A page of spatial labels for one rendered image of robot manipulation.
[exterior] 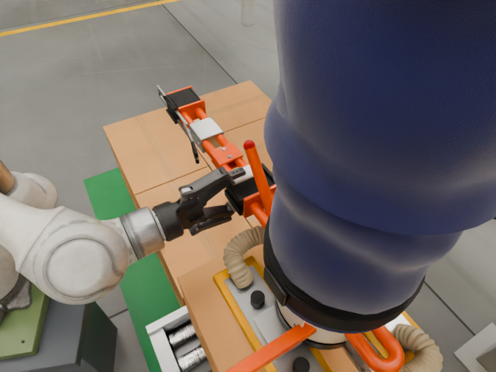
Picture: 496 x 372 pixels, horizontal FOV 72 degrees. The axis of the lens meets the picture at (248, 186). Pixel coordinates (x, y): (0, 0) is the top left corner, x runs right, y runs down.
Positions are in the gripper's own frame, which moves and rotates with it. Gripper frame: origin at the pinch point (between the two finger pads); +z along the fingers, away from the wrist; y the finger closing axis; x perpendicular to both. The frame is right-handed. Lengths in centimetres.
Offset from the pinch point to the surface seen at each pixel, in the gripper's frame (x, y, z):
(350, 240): 32.3, -29.0, -8.5
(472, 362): 58, 125, 92
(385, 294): 36.0, -19.3, -3.8
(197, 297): 2.9, 31.8, -17.0
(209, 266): -3.4, 31.8, -10.1
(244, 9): -316, 108, 184
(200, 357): 5, 72, -21
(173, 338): -6, 72, -27
